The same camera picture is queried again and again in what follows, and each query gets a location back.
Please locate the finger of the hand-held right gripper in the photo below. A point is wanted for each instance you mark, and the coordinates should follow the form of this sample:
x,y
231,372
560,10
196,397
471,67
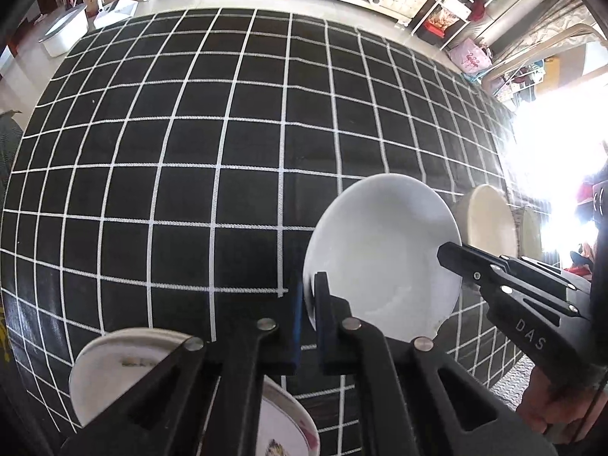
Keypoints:
x,y
456,256
527,289

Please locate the plain white plate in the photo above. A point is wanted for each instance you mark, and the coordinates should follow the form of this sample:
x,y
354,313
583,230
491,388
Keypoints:
x,y
118,375

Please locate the white bowl with pink print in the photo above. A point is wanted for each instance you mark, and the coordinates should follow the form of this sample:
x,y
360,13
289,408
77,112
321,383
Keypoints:
x,y
380,247

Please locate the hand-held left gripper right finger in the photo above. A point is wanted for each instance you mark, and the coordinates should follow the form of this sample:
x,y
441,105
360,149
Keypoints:
x,y
323,337

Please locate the beige patterned curtain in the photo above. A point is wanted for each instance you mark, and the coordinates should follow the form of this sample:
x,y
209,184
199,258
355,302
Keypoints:
x,y
565,23

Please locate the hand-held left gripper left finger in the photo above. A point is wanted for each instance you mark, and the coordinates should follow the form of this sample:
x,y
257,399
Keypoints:
x,y
297,337

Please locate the white plate with pink petals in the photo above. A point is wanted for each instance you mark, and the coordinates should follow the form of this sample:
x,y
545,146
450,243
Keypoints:
x,y
308,430

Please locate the pink bag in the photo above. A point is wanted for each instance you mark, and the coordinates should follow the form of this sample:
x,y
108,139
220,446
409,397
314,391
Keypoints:
x,y
470,57

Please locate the white tower air conditioner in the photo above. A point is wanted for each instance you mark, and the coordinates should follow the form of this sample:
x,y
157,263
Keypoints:
x,y
517,14

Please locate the white dustpan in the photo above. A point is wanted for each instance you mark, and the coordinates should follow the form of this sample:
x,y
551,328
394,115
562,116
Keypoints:
x,y
116,12

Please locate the white mop bucket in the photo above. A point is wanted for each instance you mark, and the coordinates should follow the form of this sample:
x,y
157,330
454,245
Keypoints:
x,y
64,31

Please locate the arched patterned board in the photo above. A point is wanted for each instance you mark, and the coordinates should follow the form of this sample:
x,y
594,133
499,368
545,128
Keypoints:
x,y
577,28

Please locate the small dark patterned bowl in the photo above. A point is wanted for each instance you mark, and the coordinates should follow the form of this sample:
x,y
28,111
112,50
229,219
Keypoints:
x,y
529,235

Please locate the person's right hand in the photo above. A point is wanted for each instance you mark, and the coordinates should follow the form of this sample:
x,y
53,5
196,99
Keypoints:
x,y
546,411

